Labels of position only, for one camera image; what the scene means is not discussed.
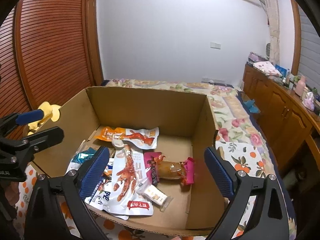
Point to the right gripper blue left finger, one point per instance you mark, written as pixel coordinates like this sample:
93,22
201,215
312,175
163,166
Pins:
91,171

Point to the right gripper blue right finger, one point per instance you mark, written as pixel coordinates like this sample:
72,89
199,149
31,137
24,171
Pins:
222,172

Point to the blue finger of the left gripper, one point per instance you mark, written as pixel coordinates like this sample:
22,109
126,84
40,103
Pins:
39,141
30,116

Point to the blue foil candy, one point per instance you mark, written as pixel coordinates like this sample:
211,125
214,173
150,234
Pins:
83,156

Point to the blue white duck gizzard pouch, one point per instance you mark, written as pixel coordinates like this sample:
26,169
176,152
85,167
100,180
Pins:
100,196

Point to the white chicken feet snack pack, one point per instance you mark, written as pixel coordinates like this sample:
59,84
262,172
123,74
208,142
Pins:
128,170

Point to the small white pastry packet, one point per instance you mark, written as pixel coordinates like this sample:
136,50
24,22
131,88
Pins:
146,189

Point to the pink sausage snack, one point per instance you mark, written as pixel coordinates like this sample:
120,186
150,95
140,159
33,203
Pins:
157,168

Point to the white orange chicken claw pack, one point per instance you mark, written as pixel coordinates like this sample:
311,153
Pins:
145,139

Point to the person's left hand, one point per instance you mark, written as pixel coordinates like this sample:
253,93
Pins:
12,193

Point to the yellow plush toy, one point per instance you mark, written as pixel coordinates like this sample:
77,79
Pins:
51,112

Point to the floral bed quilt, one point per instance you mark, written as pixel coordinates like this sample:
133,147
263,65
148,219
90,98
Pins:
238,133

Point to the orange print tablecloth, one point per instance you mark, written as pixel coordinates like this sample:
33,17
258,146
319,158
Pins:
44,218

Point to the brown cardboard box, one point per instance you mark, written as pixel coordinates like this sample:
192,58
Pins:
160,182

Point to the wooden louvered wardrobe door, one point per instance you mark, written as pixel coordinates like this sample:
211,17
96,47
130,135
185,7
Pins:
49,52

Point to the teal cloth on floor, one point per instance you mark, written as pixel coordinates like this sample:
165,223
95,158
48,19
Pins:
251,107

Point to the wooden sideboard cabinet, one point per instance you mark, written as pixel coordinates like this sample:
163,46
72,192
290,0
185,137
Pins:
287,125

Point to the pink plastic bag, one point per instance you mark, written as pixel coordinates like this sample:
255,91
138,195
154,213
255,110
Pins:
308,101

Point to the folded floral cloth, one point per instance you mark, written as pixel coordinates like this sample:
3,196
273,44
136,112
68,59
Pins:
267,68

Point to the pink bottle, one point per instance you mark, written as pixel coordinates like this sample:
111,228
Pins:
300,86

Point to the grey window blind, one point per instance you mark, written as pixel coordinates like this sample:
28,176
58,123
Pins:
309,52

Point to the beige curtain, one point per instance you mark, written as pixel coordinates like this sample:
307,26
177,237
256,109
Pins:
273,20

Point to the wall power strip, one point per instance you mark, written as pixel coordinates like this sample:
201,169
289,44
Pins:
210,80

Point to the white wall switch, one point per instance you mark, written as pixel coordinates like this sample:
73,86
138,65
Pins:
215,45

